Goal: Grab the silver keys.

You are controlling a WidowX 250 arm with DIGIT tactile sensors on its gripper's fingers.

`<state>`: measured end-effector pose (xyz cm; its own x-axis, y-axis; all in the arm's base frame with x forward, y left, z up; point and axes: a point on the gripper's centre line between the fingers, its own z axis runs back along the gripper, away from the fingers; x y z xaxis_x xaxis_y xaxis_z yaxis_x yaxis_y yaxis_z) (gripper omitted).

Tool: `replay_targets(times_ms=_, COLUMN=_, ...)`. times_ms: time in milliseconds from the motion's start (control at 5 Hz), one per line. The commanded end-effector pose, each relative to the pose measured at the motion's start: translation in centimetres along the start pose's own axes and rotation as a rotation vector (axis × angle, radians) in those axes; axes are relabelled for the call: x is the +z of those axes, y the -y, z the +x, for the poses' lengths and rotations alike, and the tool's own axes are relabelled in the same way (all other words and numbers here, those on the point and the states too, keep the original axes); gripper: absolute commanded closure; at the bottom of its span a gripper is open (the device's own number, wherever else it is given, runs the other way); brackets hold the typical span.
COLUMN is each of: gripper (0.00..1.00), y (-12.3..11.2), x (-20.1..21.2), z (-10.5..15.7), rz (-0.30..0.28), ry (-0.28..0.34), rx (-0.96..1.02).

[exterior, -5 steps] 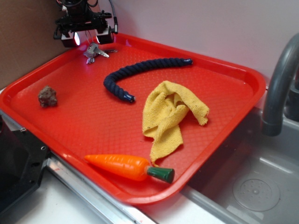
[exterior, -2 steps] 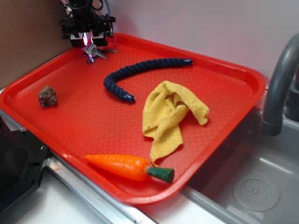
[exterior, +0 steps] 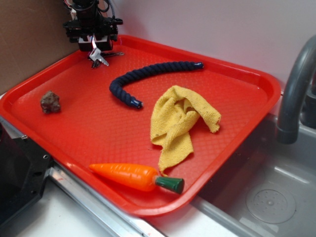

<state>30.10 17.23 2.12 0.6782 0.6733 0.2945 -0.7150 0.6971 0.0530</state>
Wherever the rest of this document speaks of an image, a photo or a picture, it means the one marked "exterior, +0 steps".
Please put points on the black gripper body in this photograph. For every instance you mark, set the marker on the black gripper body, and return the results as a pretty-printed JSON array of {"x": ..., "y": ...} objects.
[{"x": 99, "y": 27}]

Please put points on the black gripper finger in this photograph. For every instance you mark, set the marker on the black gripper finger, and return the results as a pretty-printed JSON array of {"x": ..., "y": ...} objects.
[
  {"x": 85, "y": 46},
  {"x": 104, "y": 44}
]

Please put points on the silver keys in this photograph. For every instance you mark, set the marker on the silver keys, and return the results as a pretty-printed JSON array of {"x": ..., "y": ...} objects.
[{"x": 98, "y": 57}]

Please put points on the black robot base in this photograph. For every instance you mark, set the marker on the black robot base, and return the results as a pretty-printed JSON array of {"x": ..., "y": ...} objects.
[{"x": 24, "y": 167}]

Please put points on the wooden board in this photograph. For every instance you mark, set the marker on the wooden board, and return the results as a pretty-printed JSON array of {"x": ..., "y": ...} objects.
[{"x": 108, "y": 7}]

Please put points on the brown cardboard panel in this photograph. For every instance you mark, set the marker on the brown cardboard panel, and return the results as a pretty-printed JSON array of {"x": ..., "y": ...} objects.
[{"x": 31, "y": 38}]

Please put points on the brown rock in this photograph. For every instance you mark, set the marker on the brown rock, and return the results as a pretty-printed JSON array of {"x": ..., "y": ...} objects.
[{"x": 50, "y": 103}]

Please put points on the red plastic tray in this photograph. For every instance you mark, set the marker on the red plastic tray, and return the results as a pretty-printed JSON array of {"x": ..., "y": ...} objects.
[{"x": 93, "y": 126}]

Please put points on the yellow cloth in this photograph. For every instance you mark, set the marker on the yellow cloth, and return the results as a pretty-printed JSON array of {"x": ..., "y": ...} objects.
[{"x": 174, "y": 115}]

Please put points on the orange toy carrot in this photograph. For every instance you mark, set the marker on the orange toy carrot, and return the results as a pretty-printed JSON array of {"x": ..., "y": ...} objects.
[{"x": 136, "y": 176}]

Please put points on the grey faucet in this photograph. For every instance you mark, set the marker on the grey faucet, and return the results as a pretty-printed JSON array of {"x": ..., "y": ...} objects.
[{"x": 298, "y": 103}]

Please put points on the grey sink basin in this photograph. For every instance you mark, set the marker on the grey sink basin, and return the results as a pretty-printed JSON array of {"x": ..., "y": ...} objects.
[{"x": 265, "y": 188}]

